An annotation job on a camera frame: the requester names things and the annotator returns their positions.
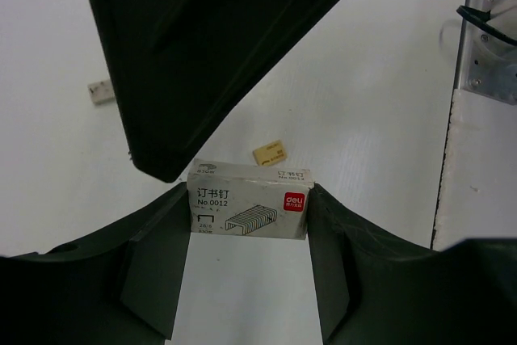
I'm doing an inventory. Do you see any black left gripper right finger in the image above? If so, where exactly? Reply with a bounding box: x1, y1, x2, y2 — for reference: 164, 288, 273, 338
307, 185, 516, 344

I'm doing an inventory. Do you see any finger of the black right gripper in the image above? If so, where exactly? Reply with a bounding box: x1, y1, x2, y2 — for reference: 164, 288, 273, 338
89, 0, 339, 183

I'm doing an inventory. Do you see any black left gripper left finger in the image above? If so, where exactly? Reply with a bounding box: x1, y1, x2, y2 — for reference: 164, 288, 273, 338
1, 183, 190, 344

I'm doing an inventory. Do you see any grey brown eraser block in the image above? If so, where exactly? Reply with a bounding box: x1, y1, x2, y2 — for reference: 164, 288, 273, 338
87, 79, 116, 106

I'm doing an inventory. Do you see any white pink eraser box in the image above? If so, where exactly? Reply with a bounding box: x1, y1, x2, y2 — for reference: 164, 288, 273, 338
187, 159, 314, 240

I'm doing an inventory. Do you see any tan eraser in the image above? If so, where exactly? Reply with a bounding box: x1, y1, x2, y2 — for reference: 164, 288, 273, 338
253, 140, 287, 166

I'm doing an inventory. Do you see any metal mounting plate right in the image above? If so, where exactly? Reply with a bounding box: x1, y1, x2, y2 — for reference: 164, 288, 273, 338
455, 0, 516, 105

